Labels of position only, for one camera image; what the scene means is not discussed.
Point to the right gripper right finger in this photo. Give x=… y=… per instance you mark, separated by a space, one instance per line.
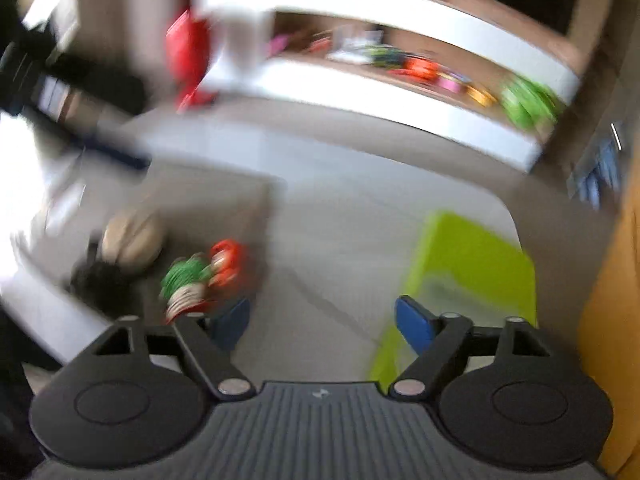
x=438 y=341

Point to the yellow toy pot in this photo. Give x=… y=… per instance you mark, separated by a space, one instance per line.
x=480 y=95

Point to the dark translucent storage box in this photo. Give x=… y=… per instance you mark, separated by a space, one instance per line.
x=95 y=241

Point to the green box lid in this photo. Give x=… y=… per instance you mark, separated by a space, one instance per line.
x=460 y=266

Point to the green crochet doll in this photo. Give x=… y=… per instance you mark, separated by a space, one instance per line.
x=185 y=271

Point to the green plastic bag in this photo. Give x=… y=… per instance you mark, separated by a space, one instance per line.
x=530 y=106

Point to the orange hat crochet doll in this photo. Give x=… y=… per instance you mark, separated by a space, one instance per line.
x=226 y=261

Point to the white tv cabinet shelf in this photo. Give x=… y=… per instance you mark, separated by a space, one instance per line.
x=470 y=71

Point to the orange pumpkin toy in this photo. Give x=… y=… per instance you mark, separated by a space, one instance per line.
x=418 y=70

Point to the green toy truck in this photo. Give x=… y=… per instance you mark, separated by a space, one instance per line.
x=384 y=56

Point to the beige round plush ball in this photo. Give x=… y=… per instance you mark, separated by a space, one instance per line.
x=133 y=239

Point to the black round object in box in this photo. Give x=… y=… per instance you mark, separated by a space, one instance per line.
x=101 y=285

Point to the yellow armchair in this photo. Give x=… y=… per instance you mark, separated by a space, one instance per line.
x=608 y=336

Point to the pink toy cup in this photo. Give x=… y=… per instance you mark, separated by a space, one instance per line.
x=451 y=83

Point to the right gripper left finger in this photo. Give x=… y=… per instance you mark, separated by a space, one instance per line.
x=211 y=366

